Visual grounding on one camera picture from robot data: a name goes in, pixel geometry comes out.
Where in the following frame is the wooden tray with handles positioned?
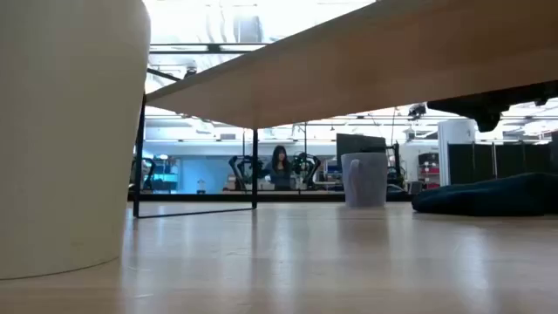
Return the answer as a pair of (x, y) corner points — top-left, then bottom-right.
(146, 0), (558, 131)

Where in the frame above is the cream ceramic cup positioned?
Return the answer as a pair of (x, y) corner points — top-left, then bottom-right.
(0, 0), (152, 281)

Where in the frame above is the black metal shelf leg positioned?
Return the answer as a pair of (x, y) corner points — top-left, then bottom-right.
(133, 93), (259, 219)

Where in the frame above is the grey ceramic mug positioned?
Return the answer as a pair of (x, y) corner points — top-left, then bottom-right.
(340, 152), (389, 208)

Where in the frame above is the black computer monitor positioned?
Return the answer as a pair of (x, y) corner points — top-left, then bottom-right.
(336, 133), (387, 169)

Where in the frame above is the white pillar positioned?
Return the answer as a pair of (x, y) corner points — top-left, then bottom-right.
(437, 118), (477, 187)

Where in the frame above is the black room partition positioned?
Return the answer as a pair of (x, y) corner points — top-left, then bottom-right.
(447, 141), (558, 185)

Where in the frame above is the dark blue cloth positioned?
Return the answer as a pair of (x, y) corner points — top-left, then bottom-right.
(411, 171), (558, 218)

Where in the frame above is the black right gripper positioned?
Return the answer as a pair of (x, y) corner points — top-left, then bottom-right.
(426, 80), (558, 133)

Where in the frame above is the person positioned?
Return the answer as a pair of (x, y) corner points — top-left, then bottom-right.
(261, 145), (294, 192)

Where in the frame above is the black aluminium table frame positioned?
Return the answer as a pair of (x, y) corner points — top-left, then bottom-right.
(127, 191), (415, 203)

